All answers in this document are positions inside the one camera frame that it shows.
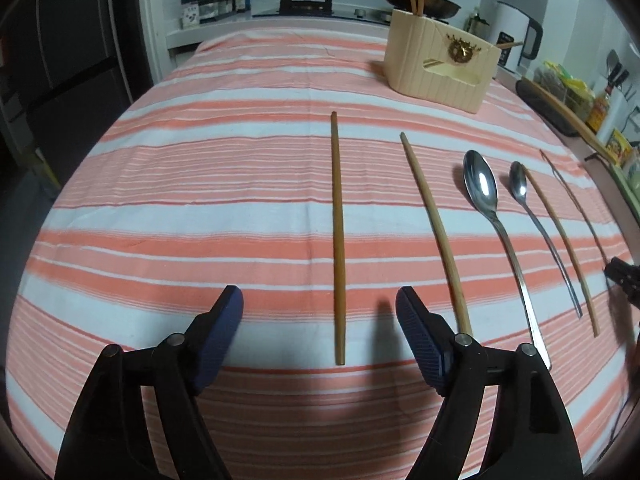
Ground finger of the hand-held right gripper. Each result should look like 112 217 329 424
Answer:
603 257 640 311

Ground wooden cutting board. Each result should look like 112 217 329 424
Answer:
520 77 618 166

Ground white electric kettle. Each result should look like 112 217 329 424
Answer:
492 1 543 73

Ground cream plastic utensil holder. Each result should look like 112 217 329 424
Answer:
383 7 501 113

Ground large metal spoon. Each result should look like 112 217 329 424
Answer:
462 150 552 372

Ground dark grey refrigerator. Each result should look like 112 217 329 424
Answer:
0 0 151 186

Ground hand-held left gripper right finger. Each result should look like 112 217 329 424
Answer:
395 286 586 480

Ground orange white striped tablecloth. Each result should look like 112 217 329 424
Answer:
5 25 640 480

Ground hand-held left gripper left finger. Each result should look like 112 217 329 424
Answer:
54 285 245 480

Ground brown seasoning bottle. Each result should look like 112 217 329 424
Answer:
586 85 612 133

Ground yellow box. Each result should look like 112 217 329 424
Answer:
605 129 633 163

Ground yellow snack bags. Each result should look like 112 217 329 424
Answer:
532 60 596 116

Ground small metal spoon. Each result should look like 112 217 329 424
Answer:
508 161 584 319

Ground black wok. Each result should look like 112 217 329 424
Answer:
377 0 462 19

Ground black gas cooktop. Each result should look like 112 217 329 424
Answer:
252 0 396 23

